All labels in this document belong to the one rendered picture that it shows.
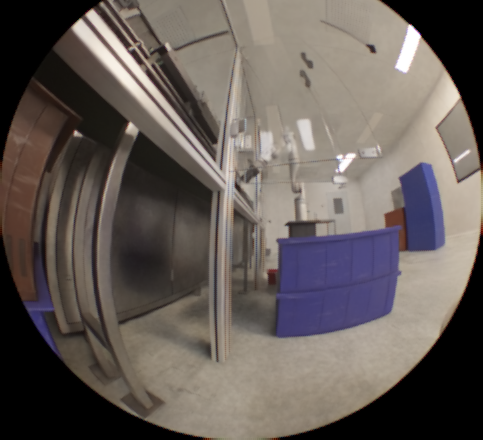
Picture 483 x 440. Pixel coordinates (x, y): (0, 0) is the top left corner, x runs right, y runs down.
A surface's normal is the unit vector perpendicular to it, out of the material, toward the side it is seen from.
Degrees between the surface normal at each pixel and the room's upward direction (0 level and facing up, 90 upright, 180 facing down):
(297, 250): 90
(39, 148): 90
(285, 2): 180
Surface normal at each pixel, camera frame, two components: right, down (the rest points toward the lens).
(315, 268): -0.20, -0.27
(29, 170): 0.98, -0.04
